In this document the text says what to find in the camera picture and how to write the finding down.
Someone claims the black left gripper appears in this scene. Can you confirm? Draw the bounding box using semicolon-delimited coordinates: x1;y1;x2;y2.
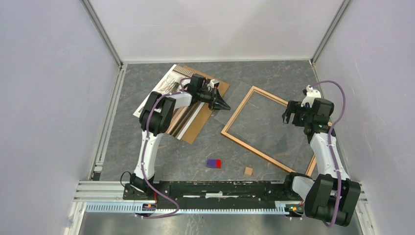
198;88;231;112

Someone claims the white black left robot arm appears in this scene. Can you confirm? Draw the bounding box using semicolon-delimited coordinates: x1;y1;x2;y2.
129;74;231;200

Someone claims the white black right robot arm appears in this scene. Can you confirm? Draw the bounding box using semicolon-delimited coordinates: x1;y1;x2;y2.
282;86;361;227

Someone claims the brown backing board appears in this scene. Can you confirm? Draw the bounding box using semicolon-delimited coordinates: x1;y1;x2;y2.
181;66;230;144

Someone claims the purple red block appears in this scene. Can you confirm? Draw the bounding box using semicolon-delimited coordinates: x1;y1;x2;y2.
206;159;222;169

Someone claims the small wooden cube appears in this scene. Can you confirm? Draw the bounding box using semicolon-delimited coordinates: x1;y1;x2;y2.
244;167;253;176

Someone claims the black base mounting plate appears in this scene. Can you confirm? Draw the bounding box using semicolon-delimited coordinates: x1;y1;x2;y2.
123;181;302;209

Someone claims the wooden picture frame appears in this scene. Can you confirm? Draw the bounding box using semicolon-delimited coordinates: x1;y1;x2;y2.
220;86;333;177

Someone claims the white slotted cable duct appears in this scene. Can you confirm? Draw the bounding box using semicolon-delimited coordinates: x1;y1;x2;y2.
85;202;289;215

